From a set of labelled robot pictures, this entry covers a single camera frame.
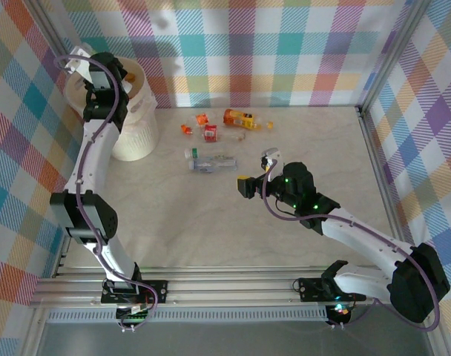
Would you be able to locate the cream plastic bin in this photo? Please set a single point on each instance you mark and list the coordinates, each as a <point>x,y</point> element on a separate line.
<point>136,141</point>

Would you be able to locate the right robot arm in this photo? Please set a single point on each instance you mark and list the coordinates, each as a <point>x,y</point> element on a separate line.
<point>366,241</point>

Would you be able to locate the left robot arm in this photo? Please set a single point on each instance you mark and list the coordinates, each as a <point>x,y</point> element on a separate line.
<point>93,155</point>

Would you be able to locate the clear water bottle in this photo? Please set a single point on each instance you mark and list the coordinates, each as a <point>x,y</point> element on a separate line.
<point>214,164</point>

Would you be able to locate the orange juice bottle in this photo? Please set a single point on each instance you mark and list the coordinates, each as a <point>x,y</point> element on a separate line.
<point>240,118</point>

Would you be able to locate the small clear bottle green band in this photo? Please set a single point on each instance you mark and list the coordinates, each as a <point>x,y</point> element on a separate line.
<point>194,153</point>

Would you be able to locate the small orange packet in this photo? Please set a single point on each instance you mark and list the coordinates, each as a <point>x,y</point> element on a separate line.
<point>202,119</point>

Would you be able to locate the wide aluminium mounting beam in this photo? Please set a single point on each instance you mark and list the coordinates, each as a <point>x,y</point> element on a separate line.
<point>229,289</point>

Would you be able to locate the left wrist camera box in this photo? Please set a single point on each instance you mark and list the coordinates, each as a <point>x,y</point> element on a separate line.
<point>77,66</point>

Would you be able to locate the aluminium frame post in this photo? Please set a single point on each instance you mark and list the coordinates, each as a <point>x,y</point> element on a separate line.
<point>54,26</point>
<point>390,55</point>

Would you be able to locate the aluminium table edge rail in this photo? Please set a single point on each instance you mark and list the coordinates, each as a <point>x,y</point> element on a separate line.
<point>384,185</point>
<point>63,256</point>

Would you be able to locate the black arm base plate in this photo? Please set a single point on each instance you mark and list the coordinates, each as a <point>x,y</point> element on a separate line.
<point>157,291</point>
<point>311,289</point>

